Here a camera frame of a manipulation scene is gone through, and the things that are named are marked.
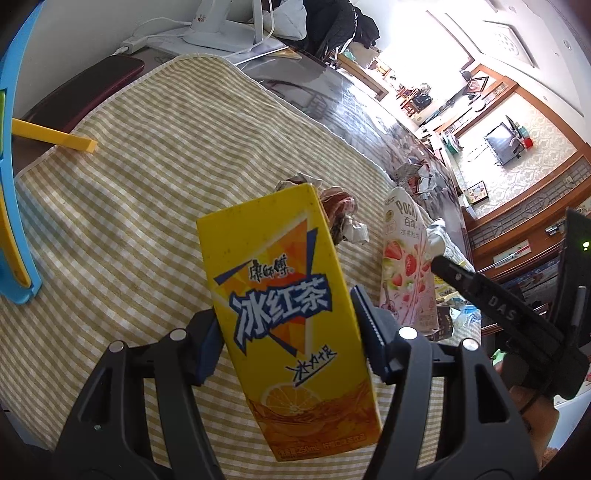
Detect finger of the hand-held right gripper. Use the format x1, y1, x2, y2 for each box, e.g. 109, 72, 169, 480
431, 256, 561, 352

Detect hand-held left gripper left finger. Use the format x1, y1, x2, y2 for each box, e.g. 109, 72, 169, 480
53, 308, 227, 480

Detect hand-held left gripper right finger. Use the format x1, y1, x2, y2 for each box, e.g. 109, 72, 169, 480
349, 285, 541, 480

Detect yellow iced tea carton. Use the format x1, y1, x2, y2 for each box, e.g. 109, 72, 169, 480
196, 182, 383, 462

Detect brown paper ball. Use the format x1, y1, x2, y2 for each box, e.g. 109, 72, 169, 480
276, 173, 370, 245

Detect plastic wrappers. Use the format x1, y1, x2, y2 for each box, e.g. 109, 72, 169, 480
394, 159, 444, 201

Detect person's right hand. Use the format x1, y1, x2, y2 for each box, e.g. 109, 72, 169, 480
510, 383, 556, 464

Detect pink strawberry biscuit box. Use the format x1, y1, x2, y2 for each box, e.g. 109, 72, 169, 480
379, 186, 439, 337

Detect crumpled white yellow wrapper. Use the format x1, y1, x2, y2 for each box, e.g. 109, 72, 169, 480
427, 218, 474, 273

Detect framed patchwork picture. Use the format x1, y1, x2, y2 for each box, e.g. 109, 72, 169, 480
464, 181, 490, 205

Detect yellow white striped cloth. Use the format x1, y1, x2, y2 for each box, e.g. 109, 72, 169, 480
14, 54, 462, 476

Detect blue plastic stand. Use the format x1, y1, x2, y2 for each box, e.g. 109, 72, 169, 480
0, 0, 44, 305

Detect wooden dining chairs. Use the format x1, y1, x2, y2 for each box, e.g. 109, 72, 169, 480
399, 83, 435, 123

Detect yellow plastic stick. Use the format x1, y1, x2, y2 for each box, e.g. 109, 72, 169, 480
11, 117, 99, 153

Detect wooden sofa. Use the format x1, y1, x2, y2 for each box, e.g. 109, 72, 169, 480
339, 48, 391, 100

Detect square ceiling lamp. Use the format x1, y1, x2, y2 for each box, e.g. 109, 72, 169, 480
482, 18, 536, 70

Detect dark red case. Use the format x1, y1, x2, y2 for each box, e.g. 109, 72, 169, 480
21, 54, 146, 134

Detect white flat board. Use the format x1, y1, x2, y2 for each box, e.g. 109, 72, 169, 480
148, 28, 284, 68

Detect white power strip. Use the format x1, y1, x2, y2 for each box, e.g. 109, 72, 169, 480
115, 37, 153, 56

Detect black clothes pile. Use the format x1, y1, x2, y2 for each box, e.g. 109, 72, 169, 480
305, 0, 382, 51

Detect white desk lamp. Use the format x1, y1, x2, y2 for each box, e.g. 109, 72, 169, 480
182, 0, 273, 51

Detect white plastic bag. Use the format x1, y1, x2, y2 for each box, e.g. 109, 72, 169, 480
272, 0, 308, 40

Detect wall television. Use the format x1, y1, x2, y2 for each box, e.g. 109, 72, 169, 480
484, 124, 518, 166

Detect wall shelf with items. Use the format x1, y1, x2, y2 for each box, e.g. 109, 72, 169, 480
505, 115, 536, 153

